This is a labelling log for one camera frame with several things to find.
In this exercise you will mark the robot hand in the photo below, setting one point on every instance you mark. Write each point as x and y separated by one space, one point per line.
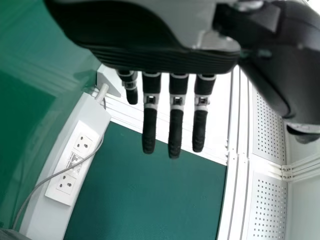
155 37

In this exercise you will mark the white socket strip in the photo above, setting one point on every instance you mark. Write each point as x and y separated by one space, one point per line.
82 140

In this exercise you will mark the white perforated panel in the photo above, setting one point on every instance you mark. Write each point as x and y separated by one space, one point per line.
268 130
268 207

